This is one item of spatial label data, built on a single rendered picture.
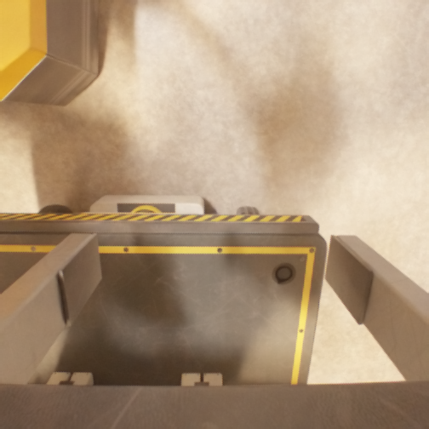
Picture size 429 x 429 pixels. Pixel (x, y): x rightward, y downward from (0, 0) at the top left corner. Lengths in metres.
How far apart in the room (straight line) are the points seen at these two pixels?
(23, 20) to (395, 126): 0.83
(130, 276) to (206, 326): 0.17
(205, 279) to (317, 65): 0.58
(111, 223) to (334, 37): 0.67
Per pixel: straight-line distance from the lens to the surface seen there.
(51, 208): 0.81
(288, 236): 0.53
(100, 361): 0.69
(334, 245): 0.16
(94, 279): 0.17
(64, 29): 0.66
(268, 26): 0.84
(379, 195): 0.95
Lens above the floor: 0.80
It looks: 73 degrees down
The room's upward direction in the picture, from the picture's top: 175 degrees clockwise
